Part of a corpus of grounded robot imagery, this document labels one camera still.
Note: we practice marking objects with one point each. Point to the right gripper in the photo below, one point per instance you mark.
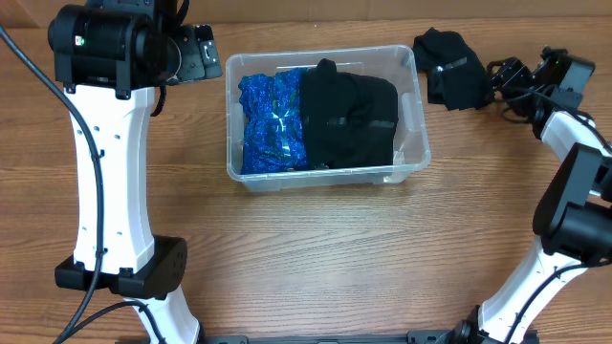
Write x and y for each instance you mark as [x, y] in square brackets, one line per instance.
[512, 74]

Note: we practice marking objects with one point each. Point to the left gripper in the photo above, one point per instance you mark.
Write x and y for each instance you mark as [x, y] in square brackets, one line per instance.
[192, 54]

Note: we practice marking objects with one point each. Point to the small black cloth top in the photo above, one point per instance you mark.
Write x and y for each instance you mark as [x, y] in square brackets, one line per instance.
[455, 75]

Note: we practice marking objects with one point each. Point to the blue green sparkly cloth bundle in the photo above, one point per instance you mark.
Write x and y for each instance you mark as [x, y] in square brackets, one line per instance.
[273, 136]

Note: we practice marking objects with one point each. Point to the large black cloth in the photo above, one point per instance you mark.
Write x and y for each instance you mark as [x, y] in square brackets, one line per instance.
[372, 121]

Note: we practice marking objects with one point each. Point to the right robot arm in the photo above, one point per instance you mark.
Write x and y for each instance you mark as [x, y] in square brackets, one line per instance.
[572, 221]

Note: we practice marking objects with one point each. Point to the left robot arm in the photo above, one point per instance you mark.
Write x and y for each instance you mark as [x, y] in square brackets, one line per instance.
[115, 61]

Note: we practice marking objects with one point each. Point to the clear plastic storage bin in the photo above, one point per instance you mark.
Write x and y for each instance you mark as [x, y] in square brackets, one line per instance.
[395, 63]

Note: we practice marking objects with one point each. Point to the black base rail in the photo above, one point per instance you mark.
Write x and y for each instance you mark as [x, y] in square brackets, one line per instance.
[412, 337]

